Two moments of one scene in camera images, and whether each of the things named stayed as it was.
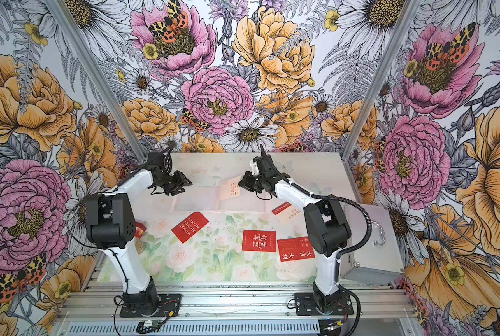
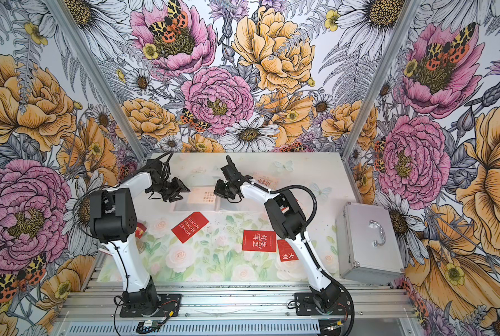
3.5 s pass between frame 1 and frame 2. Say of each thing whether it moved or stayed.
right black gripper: moved
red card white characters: stayed
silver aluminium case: stayed
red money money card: stayed
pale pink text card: moved
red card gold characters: stayed
